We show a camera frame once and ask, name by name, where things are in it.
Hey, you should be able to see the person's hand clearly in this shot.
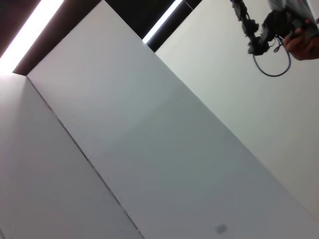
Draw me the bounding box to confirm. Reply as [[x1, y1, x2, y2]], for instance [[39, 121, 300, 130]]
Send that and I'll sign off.
[[284, 18, 319, 61]]

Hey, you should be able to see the black handheld controller device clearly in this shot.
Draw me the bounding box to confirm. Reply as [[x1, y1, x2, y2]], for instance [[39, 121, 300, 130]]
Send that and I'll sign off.
[[230, 0, 319, 56]]

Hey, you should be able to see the light grey sleeve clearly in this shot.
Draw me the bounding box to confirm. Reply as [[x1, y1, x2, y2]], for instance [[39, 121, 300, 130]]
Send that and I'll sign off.
[[268, 0, 317, 16]]

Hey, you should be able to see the long ceiling light strip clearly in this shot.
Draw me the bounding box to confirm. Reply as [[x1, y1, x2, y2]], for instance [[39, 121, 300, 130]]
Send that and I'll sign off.
[[0, 0, 63, 74], [143, 0, 184, 43]]

